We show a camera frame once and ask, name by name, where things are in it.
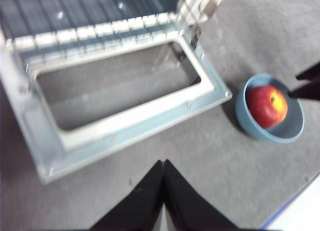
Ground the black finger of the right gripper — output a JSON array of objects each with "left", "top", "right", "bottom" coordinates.
[
  {"left": 295, "top": 62, "right": 320, "bottom": 81},
  {"left": 287, "top": 80, "right": 320, "bottom": 102}
]

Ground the metal wire oven rack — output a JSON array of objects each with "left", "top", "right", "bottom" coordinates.
[{"left": 0, "top": 0, "right": 185, "bottom": 42}]

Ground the cream Toshiba toaster oven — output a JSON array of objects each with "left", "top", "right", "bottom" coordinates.
[{"left": 0, "top": 0, "right": 230, "bottom": 57}]

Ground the cream timer knob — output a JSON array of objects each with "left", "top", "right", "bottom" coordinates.
[{"left": 199, "top": 0, "right": 219, "bottom": 18}]

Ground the oven door with tan handle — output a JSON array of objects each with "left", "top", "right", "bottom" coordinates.
[{"left": 0, "top": 28, "right": 233, "bottom": 186}]

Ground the blue ribbed bowl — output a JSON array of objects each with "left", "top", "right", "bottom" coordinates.
[{"left": 235, "top": 73, "right": 305, "bottom": 144}]

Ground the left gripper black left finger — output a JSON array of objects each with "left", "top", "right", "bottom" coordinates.
[{"left": 89, "top": 159, "right": 165, "bottom": 231}]

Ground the red yellow apple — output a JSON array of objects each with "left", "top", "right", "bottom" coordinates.
[{"left": 246, "top": 85, "right": 288, "bottom": 129}]

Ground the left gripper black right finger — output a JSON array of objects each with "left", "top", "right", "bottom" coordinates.
[{"left": 162, "top": 158, "right": 238, "bottom": 231}]

